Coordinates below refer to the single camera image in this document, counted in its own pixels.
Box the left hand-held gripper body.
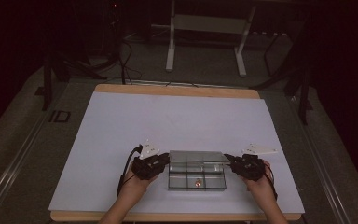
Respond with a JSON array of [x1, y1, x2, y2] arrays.
[[131, 139, 166, 181]]

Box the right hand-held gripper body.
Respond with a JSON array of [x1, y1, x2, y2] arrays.
[[234, 143, 278, 182]]

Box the clear plastic compartment box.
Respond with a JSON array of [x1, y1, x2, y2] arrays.
[[167, 150, 231, 192]]

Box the person's right hand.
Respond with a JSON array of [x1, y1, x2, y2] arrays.
[[243, 160, 276, 203]]

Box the person's left hand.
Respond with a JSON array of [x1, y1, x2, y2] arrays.
[[119, 169, 158, 200]]

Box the pale table cover sheet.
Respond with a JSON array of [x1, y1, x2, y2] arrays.
[[48, 91, 306, 216]]

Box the wooden table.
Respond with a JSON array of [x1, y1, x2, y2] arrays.
[[49, 83, 302, 222]]

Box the black tripod stand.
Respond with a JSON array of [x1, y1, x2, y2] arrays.
[[34, 50, 108, 112], [250, 31, 314, 126]]

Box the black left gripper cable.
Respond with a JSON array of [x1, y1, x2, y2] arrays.
[[116, 144, 144, 199]]

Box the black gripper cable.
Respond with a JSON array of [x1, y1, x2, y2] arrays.
[[116, 144, 144, 199], [262, 162, 279, 201]]

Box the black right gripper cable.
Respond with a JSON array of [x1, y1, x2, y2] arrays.
[[262, 162, 279, 201]]

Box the metal floor rail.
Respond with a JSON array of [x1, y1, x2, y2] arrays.
[[290, 94, 353, 224], [0, 102, 60, 224]]

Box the black floor cables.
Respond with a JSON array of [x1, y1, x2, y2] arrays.
[[116, 38, 144, 86]]

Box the white metal desk frame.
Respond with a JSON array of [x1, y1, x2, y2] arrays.
[[165, 0, 258, 77]]

